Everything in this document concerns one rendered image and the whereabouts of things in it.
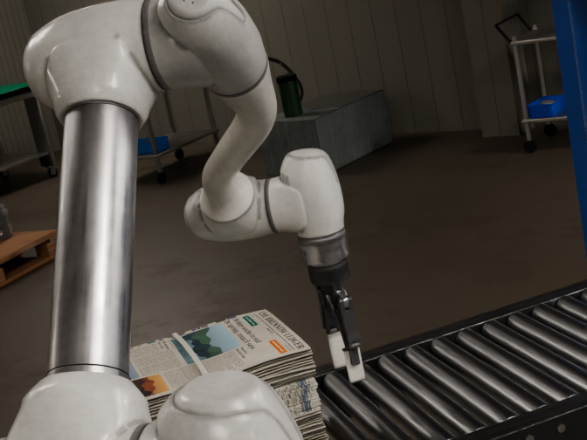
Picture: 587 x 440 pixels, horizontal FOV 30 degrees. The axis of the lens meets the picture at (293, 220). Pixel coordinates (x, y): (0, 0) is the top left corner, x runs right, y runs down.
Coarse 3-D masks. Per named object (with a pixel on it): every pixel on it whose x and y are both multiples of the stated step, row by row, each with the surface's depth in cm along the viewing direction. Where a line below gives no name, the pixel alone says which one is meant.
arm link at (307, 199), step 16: (288, 160) 196; (304, 160) 194; (320, 160) 195; (288, 176) 196; (304, 176) 194; (320, 176) 195; (336, 176) 199; (272, 192) 197; (288, 192) 196; (304, 192) 195; (320, 192) 195; (336, 192) 197; (272, 208) 197; (288, 208) 196; (304, 208) 196; (320, 208) 195; (336, 208) 197; (272, 224) 198; (288, 224) 198; (304, 224) 197; (320, 224) 196; (336, 224) 198
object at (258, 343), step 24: (264, 312) 215; (216, 336) 206; (240, 336) 203; (264, 336) 200; (288, 336) 198; (216, 360) 195; (240, 360) 192; (264, 360) 189; (288, 360) 190; (312, 360) 192; (288, 384) 191; (312, 384) 192; (288, 408) 191; (312, 408) 193; (312, 432) 193
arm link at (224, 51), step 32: (160, 0) 145; (192, 0) 143; (224, 0) 145; (160, 32) 146; (192, 32) 143; (224, 32) 145; (256, 32) 152; (160, 64) 147; (192, 64) 147; (224, 64) 149; (256, 64) 153
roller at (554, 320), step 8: (544, 304) 251; (536, 312) 249; (544, 312) 247; (552, 312) 245; (560, 312) 244; (544, 320) 246; (552, 320) 243; (560, 320) 241; (568, 320) 239; (576, 320) 238; (560, 328) 240; (568, 328) 237; (576, 328) 235; (584, 328) 233; (568, 336) 237; (576, 336) 234; (584, 336) 231; (584, 344) 231
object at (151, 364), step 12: (132, 348) 209; (144, 348) 208; (156, 348) 206; (132, 360) 203; (144, 360) 202; (156, 360) 200; (168, 360) 199; (132, 372) 196; (144, 372) 195; (156, 372) 194; (168, 372) 194; (180, 372) 193; (144, 384) 190; (156, 384) 189; (168, 384) 188; (180, 384) 187; (156, 396) 183; (168, 396) 184; (156, 408) 184
